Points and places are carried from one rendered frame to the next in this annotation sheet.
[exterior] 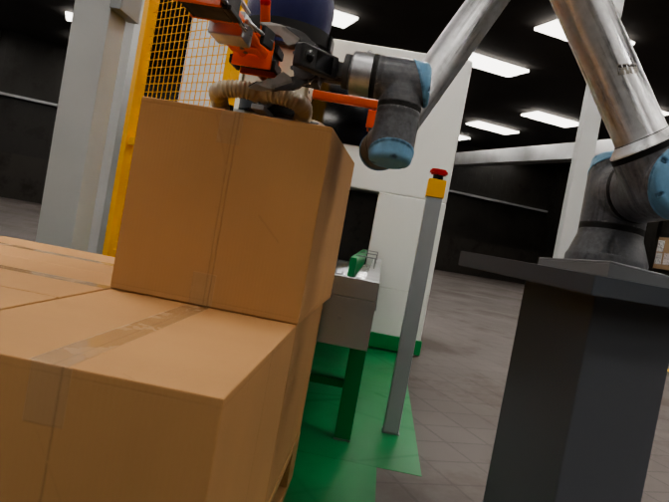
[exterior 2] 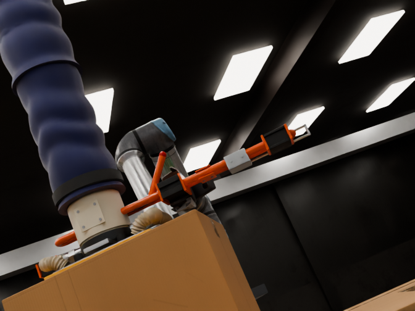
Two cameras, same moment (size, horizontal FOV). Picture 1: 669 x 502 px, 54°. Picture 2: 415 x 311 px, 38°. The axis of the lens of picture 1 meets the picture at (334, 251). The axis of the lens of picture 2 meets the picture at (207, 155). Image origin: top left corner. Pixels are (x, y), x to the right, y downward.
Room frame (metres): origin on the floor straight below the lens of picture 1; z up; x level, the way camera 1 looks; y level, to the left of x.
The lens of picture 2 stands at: (1.24, 2.00, 0.60)
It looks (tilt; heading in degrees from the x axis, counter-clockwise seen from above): 17 degrees up; 270
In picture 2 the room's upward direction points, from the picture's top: 24 degrees counter-clockwise
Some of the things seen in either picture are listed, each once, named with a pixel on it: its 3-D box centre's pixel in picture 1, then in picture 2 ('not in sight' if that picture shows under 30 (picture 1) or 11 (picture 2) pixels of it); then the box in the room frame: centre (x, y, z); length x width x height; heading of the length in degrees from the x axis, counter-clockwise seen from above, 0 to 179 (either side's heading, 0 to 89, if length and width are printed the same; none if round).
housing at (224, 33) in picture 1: (231, 28); (238, 161); (1.17, 0.25, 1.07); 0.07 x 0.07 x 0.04; 85
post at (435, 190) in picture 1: (413, 307); not in sight; (2.52, -0.34, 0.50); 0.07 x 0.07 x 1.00; 86
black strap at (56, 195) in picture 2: (287, 39); (89, 190); (1.63, 0.21, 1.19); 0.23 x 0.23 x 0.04
